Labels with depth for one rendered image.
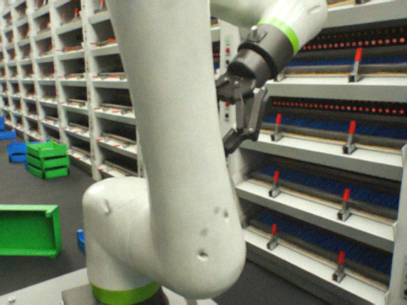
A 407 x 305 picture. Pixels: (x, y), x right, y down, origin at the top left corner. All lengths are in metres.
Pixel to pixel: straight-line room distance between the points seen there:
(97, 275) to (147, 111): 0.32
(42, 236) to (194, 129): 1.37
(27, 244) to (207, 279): 1.34
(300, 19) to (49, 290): 0.70
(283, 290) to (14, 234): 1.12
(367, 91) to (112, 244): 0.77
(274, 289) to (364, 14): 0.91
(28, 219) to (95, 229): 1.12
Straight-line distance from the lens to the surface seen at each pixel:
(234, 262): 0.47
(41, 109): 3.90
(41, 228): 1.68
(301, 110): 1.36
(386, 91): 1.03
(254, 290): 1.33
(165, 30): 0.36
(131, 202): 0.54
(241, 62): 0.64
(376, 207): 1.15
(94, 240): 0.59
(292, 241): 1.37
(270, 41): 0.66
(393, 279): 1.12
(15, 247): 1.77
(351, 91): 1.07
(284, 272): 1.40
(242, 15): 0.77
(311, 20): 0.72
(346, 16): 1.10
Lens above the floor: 0.72
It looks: 12 degrees down
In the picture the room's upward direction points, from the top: straight up
